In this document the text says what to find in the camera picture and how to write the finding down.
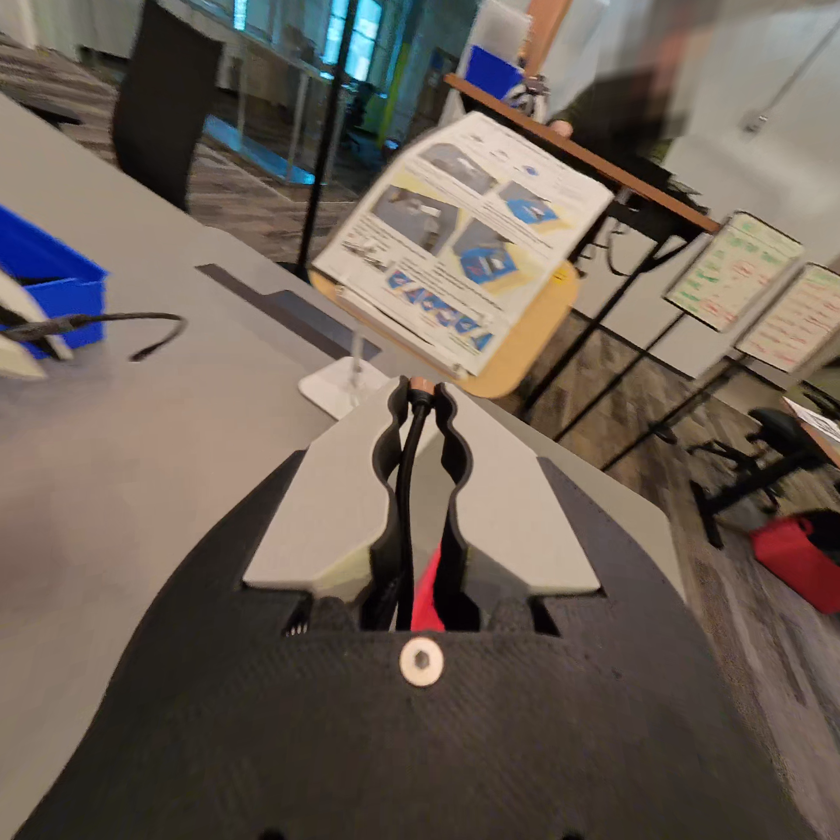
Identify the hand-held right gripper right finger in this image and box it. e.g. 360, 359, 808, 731
433, 382, 602, 632

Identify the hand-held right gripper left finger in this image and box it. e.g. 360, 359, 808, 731
241, 377, 411, 632

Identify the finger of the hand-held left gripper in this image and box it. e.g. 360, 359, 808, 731
0, 268, 74, 363
0, 341, 51, 382

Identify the blue plastic bin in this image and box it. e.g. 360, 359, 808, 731
0, 205, 109, 361

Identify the black hub tail cable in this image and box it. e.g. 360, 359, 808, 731
0, 313, 189, 363

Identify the red plastic bin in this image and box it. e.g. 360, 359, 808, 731
410, 545, 448, 632

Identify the orange-plug usb-c cable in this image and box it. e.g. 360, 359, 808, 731
392, 377, 437, 631

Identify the instruction sheet on stand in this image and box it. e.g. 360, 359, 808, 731
298, 110, 618, 421

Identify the tall black mesh chair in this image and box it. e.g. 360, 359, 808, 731
112, 0, 225, 212

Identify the printed instruction sheet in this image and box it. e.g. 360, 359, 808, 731
314, 110, 616, 378

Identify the red and black bag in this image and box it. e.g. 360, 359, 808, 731
750, 511, 840, 616

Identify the whiteboard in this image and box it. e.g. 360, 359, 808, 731
735, 262, 840, 375
663, 210, 806, 333

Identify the black tripod pole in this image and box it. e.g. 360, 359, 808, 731
292, 0, 361, 280

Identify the white and blue box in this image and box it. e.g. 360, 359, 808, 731
466, 0, 534, 99

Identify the brown wooden desk frame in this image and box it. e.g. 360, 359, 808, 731
445, 73, 723, 421

